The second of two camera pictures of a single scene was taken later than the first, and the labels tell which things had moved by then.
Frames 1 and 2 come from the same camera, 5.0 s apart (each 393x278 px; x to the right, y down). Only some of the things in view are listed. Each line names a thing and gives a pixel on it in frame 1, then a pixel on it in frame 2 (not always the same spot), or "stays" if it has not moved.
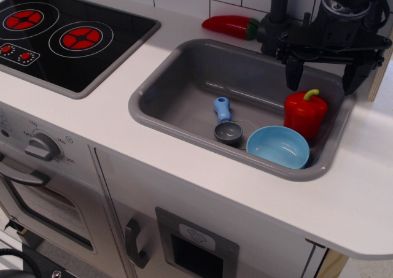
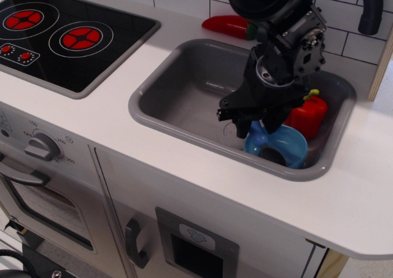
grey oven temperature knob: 43,145 stays
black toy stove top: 64,46 stays
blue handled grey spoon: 226,132 to 256,144
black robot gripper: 333,38 to 269,84
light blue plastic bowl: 280,145 stays
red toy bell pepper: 306,116 stays
